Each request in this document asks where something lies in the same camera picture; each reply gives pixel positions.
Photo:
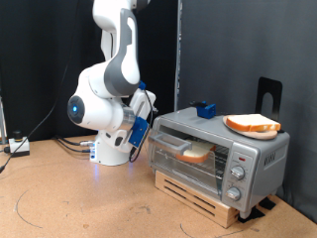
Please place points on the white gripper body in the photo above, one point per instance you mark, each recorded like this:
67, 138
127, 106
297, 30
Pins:
142, 105

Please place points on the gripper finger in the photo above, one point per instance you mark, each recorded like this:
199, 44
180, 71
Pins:
154, 110

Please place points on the black spatula with blue block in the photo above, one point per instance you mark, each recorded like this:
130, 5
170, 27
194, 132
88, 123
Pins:
207, 111

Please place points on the white bread slice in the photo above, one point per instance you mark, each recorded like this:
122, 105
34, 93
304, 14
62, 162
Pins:
252, 122
198, 152

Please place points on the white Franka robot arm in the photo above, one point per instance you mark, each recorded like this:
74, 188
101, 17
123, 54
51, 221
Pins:
109, 82

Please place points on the wooden block under oven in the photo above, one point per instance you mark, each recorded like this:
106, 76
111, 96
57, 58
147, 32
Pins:
198, 198

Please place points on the silver oven knob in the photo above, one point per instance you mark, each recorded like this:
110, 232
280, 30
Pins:
237, 173
233, 194

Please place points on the silver toaster oven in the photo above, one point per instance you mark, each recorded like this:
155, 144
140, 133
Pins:
261, 165

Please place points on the vertical metal pole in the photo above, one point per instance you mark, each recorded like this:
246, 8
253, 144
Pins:
178, 49

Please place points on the grey curtain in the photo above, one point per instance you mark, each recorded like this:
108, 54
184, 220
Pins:
237, 49

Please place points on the black curtain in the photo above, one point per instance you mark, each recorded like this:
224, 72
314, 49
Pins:
33, 49

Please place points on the black metal bookend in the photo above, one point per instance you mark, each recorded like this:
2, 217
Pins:
275, 89

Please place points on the grey emergency stop box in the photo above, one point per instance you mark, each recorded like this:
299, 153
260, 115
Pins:
19, 147

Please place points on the metal stand leg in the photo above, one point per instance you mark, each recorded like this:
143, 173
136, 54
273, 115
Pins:
2, 122

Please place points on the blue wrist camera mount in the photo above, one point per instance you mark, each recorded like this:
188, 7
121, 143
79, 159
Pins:
138, 130

